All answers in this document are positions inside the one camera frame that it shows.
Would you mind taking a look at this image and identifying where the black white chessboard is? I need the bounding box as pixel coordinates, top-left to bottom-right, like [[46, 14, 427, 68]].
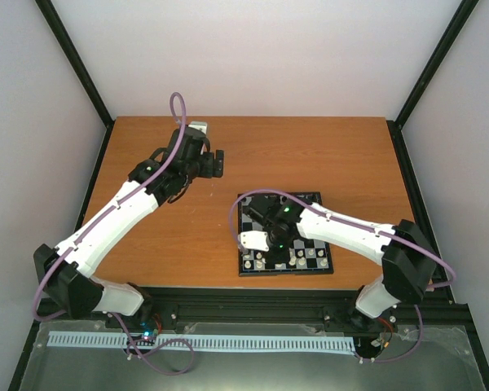
[[237, 193, 334, 277]]

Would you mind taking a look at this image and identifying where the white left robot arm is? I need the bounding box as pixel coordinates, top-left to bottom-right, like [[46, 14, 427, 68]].
[[33, 121, 224, 328]]

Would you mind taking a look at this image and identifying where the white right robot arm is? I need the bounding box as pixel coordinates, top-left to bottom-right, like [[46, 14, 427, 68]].
[[239, 195, 436, 330]]

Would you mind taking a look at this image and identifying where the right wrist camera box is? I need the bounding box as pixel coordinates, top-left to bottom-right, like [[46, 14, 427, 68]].
[[238, 231, 270, 252]]

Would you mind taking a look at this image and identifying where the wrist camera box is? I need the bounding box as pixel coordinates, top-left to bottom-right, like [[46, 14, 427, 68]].
[[238, 231, 270, 252], [188, 121, 209, 135]]

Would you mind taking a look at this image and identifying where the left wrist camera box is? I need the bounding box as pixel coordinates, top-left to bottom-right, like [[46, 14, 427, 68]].
[[188, 121, 209, 135]]

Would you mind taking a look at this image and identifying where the black aluminium frame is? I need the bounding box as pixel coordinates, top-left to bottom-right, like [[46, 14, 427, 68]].
[[7, 0, 489, 391]]

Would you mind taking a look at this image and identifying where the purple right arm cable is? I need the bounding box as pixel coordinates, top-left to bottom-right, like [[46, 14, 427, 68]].
[[228, 187, 458, 363]]

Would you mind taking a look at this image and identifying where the light blue slotted cable duct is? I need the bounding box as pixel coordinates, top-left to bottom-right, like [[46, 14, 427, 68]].
[[46, 331, 355, 355]]

